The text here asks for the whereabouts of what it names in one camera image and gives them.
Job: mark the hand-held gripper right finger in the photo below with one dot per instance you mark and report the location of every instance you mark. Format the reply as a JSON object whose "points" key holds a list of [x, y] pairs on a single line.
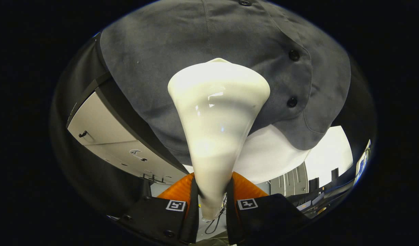
{"points": [[230, 215]]}

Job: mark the white garment steamer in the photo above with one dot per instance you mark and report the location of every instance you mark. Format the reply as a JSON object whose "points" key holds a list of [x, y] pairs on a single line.
{"points": [[216, 119]]}

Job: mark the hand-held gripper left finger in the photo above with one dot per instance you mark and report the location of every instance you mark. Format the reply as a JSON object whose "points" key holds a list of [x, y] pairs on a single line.
{"points": [[194, 212]]}

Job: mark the grey cabinet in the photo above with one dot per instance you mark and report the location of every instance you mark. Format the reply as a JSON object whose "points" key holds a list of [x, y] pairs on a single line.
{"points": [[103, 130]]}

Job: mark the grey button shirt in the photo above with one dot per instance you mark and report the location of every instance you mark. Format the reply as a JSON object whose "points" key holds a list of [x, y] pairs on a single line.
{"points": [[182, 51]]}

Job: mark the small black box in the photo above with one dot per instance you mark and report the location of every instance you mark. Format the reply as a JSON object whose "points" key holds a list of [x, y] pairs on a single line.
{"points": [[334, 174], [313, 185]]}

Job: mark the blue white printed sign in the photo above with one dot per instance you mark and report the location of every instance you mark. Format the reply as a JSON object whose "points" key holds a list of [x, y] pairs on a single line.
{"points": [[362, 164]]}

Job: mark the grey metal locker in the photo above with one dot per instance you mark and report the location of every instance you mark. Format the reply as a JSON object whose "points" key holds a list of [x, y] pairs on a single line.
{"points": [[288, 181]]}

